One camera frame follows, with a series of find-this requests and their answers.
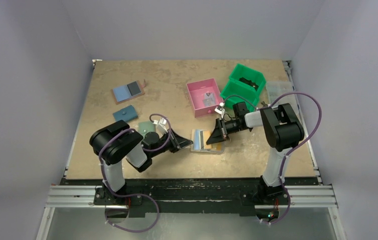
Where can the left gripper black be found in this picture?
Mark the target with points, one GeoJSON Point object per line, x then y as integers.
{"type": "Point", "coordinates": [177, 142]}

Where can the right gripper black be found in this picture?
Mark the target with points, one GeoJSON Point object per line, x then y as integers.
{"type": "Point", "coordinates": [224, 127]}

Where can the beige card holder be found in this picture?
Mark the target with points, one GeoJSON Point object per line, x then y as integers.
{"type": "Point", "coordinates": [196, 143]}

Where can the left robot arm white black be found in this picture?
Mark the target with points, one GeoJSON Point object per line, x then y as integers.
{"type": "Point", "coordinates": [118, 141]}

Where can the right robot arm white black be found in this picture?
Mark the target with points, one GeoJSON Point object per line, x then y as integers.
{"type": "Point", "coordinates": [283, 133]}

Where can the cards in pink box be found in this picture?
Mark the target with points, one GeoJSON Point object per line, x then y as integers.
{"type": "Point", "coordinates": [209, 99]}

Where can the green card holder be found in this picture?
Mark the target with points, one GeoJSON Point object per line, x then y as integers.
{"type": "Point", "coordinates": [146, 127]}

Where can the blue card holder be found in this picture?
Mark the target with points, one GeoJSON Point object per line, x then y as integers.
{"type": "Point", "coordinates": [125, 114]}

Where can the open brown card holder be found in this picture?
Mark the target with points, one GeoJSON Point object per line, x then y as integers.
{"type": "Point", "coordinates": [128, 91]}

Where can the pink box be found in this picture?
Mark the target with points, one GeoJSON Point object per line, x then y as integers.
{"type": "Point", "coordinates": [196, 91]}

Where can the front green bin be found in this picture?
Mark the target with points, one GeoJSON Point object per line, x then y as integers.
{"type": "Point", "coordinates": [241, 92]}

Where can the green bin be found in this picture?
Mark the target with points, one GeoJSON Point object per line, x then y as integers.
{"type": "Point", "coordinates": [242, 71]}
{"type": "Point", "coordinates": [241, 92]}

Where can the hammer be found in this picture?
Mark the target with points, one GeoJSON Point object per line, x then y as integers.
{"type": "Point", "coordinates": [264, 105]}

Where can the rear green bin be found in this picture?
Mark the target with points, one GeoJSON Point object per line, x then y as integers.
{"type": "Point", "coordinates": [242, 71]}

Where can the black object in bin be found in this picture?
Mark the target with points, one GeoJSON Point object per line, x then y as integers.
{"type": "Point", "coordinates": [248, 82]}

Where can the clear screw organizer box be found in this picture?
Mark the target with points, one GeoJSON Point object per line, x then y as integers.
{"type": "Point", "coordinates": [277, 88]}

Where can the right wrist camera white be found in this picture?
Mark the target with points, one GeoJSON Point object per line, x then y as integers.
{"type": "Point", "coordinates": [220, 110]}

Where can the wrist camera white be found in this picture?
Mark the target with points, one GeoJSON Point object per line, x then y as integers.
{"type": "Point", "coordinates": [220, 110]}
{"type": "Point", "coordinates": [161, 125]}

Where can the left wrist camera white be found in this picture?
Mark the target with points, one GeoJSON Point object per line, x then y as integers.
{"type": "Point", "coordinates": [161, 125]}

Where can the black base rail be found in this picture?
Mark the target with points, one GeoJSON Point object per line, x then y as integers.
{"type": "Point", "coordinates": [193, 196]}

